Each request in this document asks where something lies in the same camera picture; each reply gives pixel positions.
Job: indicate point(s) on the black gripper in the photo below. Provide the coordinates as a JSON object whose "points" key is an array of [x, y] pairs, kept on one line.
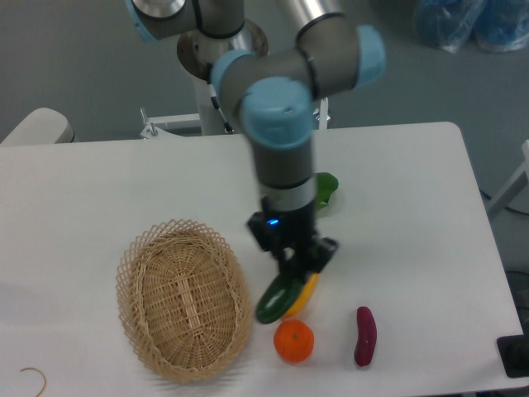
{"points": [[291, 236]]}

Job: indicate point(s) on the green cucumber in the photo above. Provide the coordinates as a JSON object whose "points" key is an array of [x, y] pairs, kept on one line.
{"points": [[279, 297]]}

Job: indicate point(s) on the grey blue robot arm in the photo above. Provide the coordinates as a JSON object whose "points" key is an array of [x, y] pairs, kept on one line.
{"points": [[269, 100]]}

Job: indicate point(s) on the woven wicker basket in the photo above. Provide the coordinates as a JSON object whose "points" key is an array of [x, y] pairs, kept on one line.
{"points": [[183, 301]]}

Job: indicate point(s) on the yellow squash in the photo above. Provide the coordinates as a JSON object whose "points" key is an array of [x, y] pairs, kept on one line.
{"points": [[304, 297]]}

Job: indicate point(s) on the orange mandarin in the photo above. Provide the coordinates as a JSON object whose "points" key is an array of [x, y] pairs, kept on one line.
{"points": [[294, 341]]}

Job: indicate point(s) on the green bok choy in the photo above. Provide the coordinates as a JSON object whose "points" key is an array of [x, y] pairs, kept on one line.
{"points": [[327, 185]]}

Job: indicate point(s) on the purple sweet potato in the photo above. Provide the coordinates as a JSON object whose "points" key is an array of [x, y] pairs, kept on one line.
{"points": [[367, 336]]}

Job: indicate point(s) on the black device at edge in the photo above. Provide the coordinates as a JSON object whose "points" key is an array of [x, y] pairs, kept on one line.
{"points": [[514, 355]]}

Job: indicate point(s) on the white chair back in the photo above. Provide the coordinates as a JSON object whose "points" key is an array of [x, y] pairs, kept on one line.
{"points": [[43, 126]]}

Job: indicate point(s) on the blue plastic bag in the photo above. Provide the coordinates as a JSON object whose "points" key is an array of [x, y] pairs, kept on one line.
{"points": [[497, 26]]}

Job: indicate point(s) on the white frame at right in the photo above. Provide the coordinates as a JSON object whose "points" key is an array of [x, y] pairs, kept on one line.
{"points": [[510, 189]]}

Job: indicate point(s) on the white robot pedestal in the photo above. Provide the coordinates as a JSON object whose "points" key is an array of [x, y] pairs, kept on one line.
{"points": [[194, 51]]}

